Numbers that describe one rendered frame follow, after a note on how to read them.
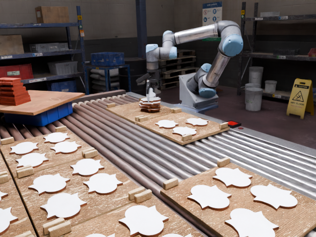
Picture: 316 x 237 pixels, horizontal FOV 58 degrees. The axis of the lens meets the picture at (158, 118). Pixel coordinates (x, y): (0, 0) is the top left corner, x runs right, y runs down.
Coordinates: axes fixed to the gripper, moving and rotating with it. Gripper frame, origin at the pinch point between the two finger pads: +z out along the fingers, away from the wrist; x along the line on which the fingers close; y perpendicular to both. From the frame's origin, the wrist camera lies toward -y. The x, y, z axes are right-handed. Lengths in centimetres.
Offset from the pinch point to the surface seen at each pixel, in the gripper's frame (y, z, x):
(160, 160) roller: 31, 10, -64
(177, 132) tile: 30.2, 6.9, -36.6
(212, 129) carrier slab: 46, 8, -24
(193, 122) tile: 33.7, 6.9, -17.9
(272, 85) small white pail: 74, 74, 444
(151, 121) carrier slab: 9.1, 8.0, -20.8
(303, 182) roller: 88, 10, -64
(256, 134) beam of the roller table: 69, 10, -19
